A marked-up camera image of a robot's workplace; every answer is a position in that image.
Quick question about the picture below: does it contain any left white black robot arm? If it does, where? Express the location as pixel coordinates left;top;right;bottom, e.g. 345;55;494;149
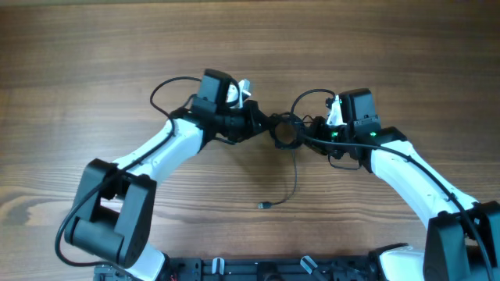
55;69;277;280

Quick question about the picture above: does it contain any black usb cable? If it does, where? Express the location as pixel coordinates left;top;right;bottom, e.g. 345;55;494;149
257;112;314;211

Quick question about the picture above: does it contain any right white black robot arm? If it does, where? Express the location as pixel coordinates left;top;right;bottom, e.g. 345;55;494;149
291;88;499;280

